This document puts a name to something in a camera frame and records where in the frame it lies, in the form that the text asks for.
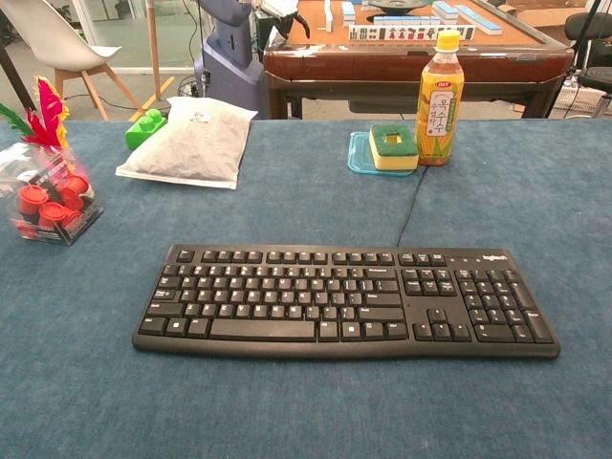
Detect grey filled pillow bag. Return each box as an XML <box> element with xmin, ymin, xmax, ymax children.
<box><xmin>115</xmin><ymin>96</ymin><xmax>259</xmax><ymax>191</ymax></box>

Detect row of mahjong tiles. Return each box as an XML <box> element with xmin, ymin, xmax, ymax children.
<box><xmin>347</xmin><ymin>23</ymin><xmax>477</xmax><ymax>43</ymax></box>

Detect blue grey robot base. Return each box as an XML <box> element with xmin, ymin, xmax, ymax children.
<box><xmin>193</xmin><ymin>0</ymin><xmax>267</xmax><ymax>120</ymax></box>

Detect clear box of shuttlecocks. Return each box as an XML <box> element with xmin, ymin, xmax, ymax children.
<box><xmin>0</xmin><ymin>142</ymin><xmax>105</xmax><ymax>247</ymax></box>

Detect brown mahjong table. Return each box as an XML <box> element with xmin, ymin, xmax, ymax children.
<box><xmin>262</xmin><ymin>0</ymin><xmax>575</xmax><ymax>120</ymax></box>

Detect clear teal container lid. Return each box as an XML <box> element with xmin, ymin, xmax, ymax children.
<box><xmin>346</xmin><ymin>130</ymin><xmax>418</xmax><ymax>178</ymax></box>

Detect yellow-capped corn tea bottle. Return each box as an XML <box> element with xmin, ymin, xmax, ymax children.
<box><xmin>415</xmin><ymin>29</ymin><xmax>466</xmax><ymax>167</ymax></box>

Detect black Logitech keyboard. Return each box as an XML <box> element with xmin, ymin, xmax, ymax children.
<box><xmin>131</xmin><ymin>244</ymin><xmax>561</xmax><ymax>361</ymax></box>

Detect white plastic crate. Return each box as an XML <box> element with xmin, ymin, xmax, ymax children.
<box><xmin>557</xmin><ymin>78</ymin><xmax>612</xmax><ymax>117</ymax></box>

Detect green feather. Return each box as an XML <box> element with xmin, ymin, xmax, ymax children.
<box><xmin>0</xmin><ymin>101</ymin><xmax>35</xmax><ymax>139</ymax></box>

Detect thin dark wire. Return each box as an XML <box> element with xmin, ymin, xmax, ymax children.
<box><xmin>395</xmin><ymin>164</ymin><xmax>430</xmax><ymax>249</ymax></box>

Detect yellow green scrub sponge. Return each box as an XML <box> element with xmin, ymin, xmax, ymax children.
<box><xmin>368</xmin><ymin>123</ymin><xmax>420</xmax><ymax>172</ymax></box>

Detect green toy building block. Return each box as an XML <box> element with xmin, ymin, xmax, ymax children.
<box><xmin>124</xmin><ymin>108</ymin><xmax>169</xmax><ymax>152</ymax></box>

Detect white chair wooden legs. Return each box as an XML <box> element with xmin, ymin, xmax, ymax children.
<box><xmin>0</xmin><ymin>0</ymin><xmax>145</xmax><ymax>121</ymax></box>

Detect pink feather shuttlecock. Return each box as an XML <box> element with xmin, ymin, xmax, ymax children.
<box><xmin>21</xmin><ymin>75</ymin><xmax>71</xmax><ymax>149</ymax></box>

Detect wooden pole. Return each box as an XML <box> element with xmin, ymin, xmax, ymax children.
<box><xmin>144</xmin><ymin>0</ymin><xmax>163</xmax><ymax>101</ymax></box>

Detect black office chair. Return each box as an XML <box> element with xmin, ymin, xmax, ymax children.
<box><xmin>563</xmin><ymin>11</ymin><xmax>612</xmax><ymax>119</ymax></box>

